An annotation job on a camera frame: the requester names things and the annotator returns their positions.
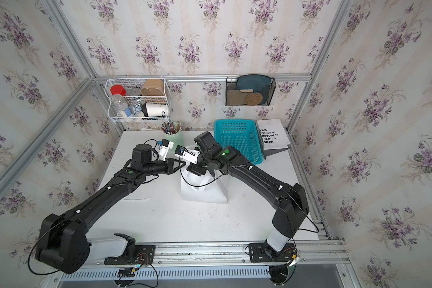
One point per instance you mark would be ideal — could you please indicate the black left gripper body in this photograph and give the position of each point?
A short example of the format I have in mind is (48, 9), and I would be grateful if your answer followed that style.
(168, 167)

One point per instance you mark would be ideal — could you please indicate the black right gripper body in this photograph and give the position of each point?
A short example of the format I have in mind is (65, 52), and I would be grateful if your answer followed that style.
(200, 167)

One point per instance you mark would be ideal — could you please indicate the white insulated delivery bag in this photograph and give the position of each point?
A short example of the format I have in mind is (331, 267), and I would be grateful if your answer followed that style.
(210, 188)

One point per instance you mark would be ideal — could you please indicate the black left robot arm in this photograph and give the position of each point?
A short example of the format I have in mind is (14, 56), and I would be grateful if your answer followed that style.
(63, 244)

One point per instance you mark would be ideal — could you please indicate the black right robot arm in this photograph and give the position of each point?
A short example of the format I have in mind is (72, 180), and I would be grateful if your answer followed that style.
(290, 202)

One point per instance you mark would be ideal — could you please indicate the green pencil cup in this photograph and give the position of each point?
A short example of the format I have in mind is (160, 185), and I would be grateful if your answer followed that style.
(172, 132)

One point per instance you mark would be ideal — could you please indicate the teal plastic basket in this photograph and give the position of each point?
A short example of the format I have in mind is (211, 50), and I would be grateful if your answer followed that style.
(240, 134)

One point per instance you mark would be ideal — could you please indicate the white cylindrical canister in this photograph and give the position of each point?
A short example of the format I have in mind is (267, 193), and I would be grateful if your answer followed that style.
(152, 110)

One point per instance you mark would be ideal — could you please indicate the clear plastic bottle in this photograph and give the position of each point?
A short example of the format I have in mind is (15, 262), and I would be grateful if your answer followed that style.
(121, 106)

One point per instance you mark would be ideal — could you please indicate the brown lidded container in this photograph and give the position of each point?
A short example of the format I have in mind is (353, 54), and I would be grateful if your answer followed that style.
(153, 87)

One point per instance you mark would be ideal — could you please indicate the white book black text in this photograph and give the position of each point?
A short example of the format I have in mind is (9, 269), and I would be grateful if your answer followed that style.
(273, 137)

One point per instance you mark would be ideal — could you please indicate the round cork coaster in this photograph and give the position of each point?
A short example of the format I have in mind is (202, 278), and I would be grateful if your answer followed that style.
(254, 99)

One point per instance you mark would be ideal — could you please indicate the red lid jar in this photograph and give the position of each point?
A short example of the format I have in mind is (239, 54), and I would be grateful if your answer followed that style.
(118, 90)

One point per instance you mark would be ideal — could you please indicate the small circuit board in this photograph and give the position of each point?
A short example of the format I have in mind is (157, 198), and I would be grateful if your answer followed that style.
(126, 273)

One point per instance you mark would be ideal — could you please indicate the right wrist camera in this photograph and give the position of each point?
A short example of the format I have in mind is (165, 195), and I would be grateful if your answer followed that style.
(187, 155)

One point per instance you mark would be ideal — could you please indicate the white wire wall basket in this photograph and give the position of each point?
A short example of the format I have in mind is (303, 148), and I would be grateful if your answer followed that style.
(135, 99)

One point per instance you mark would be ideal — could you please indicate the black mesh wall organizer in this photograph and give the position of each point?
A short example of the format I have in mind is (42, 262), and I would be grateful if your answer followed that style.
(238, 88)

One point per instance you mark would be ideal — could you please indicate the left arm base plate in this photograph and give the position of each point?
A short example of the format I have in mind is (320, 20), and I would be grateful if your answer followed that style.
(139, 254)

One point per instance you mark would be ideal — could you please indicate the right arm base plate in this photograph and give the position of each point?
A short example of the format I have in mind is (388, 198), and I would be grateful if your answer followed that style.
(263, 253)

